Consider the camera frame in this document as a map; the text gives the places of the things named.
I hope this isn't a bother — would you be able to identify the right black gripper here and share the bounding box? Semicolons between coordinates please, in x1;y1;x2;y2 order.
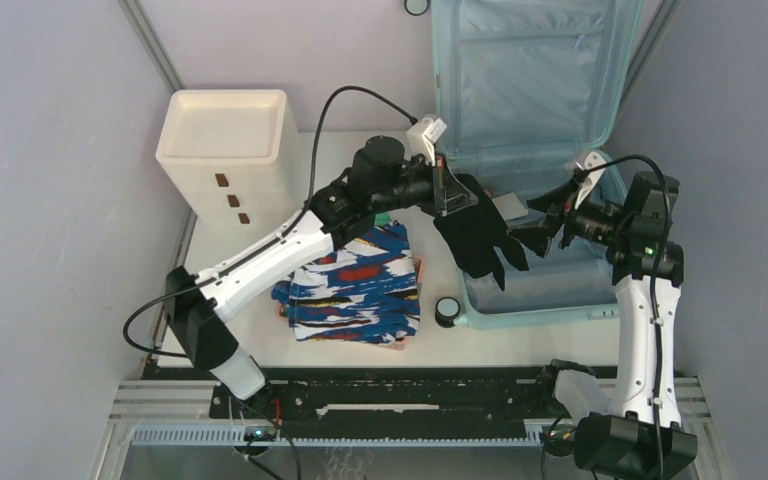
507;176;632;258

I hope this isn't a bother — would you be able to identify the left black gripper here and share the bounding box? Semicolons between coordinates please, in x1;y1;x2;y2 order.
370;150;476;217

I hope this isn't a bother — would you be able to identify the black garment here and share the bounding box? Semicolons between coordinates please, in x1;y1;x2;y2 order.
433;174;529;291

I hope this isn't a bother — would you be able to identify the green white patterned garment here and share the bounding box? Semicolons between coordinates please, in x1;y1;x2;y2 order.
374;213;392;227

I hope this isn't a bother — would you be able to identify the blue white striped garment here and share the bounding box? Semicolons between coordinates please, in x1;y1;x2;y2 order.
271;223;423;346

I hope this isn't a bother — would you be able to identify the light blue ribbed suitcase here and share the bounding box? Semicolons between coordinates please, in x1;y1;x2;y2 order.
429;1;643;329

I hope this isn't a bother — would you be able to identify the white three-drawer storage cabinet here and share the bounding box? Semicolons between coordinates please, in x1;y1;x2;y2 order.
156;89;310;230

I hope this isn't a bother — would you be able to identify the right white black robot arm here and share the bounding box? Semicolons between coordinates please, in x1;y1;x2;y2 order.
511;169;699;479

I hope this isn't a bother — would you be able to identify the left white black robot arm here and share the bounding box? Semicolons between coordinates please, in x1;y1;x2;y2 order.
163;136;479;417

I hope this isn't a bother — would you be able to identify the white flat box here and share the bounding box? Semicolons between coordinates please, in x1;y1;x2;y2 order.
491;193;529;222

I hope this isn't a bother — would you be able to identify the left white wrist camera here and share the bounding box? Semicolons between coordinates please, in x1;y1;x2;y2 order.
406;114;447;167

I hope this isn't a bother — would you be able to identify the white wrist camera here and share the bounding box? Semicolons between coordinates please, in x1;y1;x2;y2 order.
406;114;447;167
566;149;607;210

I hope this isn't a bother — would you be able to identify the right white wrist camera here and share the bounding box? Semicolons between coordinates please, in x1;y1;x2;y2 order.
566;149;607;210

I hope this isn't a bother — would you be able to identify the left black camera cable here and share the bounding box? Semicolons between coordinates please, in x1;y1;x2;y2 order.
122;85;422;360

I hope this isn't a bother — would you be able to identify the white slotted cable duct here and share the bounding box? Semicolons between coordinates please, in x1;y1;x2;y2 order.
131;423;545;447

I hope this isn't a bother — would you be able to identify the black mounting rail base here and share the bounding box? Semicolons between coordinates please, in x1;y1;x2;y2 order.
142;360;604;442

